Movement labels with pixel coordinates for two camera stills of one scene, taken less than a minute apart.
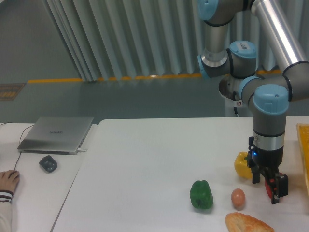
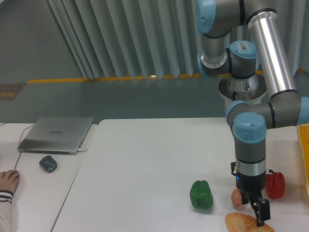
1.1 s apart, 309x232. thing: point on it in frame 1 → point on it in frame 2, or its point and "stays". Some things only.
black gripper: [271, 159] → [249, 183]
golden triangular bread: [235, 222] stays
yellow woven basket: [303, 130] stays
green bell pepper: [201, 195] stays
